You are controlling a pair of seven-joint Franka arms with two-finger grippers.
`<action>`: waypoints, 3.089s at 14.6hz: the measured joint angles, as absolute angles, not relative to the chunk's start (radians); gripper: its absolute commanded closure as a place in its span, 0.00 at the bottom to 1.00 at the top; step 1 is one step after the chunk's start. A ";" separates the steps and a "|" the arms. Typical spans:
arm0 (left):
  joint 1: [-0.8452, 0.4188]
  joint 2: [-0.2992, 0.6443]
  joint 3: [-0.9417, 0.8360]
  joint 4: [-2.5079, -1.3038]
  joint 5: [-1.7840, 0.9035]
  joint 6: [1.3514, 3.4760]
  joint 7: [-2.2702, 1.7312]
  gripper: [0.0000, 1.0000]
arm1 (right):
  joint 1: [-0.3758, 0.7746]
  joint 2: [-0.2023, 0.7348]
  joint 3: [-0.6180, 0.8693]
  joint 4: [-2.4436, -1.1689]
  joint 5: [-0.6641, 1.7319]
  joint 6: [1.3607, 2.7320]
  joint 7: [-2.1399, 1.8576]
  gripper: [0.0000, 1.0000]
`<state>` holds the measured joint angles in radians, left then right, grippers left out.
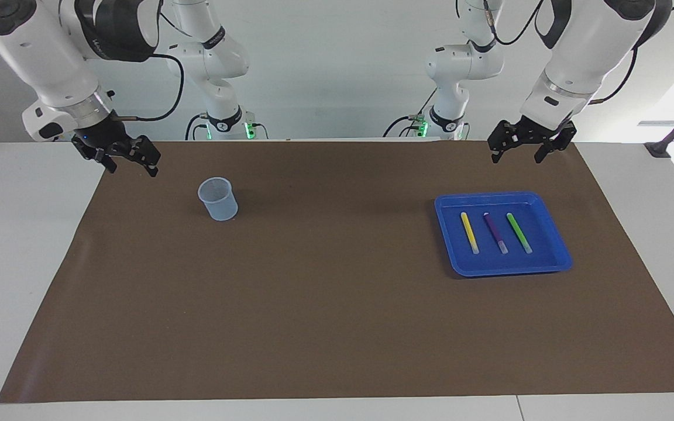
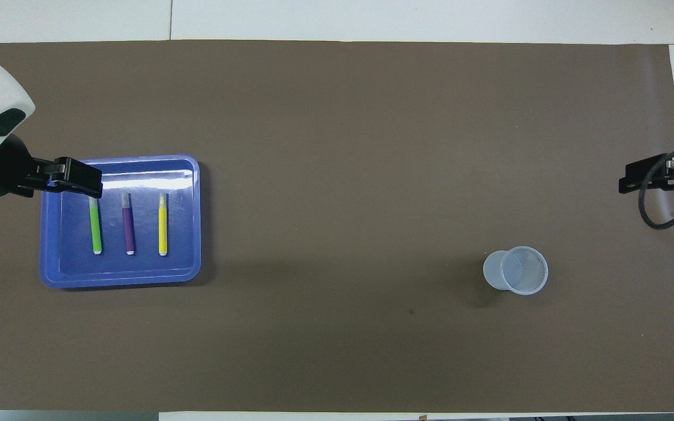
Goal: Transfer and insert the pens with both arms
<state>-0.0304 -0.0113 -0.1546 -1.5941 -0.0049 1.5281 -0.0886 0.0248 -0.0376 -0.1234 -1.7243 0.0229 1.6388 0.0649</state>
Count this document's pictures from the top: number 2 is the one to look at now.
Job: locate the blue plastic tray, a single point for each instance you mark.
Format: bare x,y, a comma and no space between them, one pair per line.
179,257

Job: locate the translucent plastic cup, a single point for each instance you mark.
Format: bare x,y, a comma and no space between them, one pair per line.
515,272

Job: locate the brown table mat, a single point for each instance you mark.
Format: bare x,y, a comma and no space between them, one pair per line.
343,175

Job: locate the green marker pen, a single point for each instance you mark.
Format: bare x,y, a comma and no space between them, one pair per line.
95,228

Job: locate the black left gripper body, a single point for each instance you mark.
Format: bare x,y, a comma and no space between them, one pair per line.
3,169

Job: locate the purple marker pen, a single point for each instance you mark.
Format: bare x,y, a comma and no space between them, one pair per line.
129,228

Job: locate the yellow marker pen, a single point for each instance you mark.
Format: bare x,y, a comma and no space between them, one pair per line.
162,228

